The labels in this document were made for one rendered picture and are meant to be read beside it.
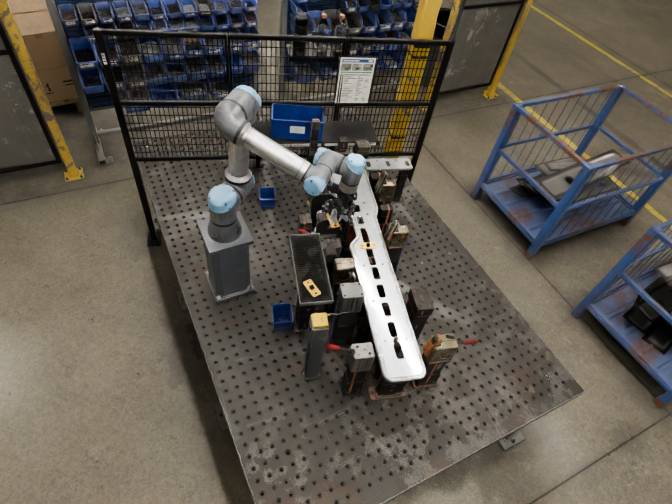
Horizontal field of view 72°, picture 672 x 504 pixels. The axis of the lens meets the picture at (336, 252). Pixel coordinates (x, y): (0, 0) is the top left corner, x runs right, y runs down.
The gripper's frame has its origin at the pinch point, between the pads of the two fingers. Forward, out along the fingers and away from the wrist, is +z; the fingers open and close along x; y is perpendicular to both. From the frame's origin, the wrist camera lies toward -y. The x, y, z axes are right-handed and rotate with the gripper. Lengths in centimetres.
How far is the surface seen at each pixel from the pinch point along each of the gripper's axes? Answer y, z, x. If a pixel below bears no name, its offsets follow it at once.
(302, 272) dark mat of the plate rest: 15.9, 11.3, -20.0
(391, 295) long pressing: 31.7, 23.2, 20.0
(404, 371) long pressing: 66, 23, 6
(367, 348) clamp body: 54, 18, -6
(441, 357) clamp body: 66, 23, 26
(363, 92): -93, 3, 63
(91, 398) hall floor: -15, 138, -117
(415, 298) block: 38, 19, 28
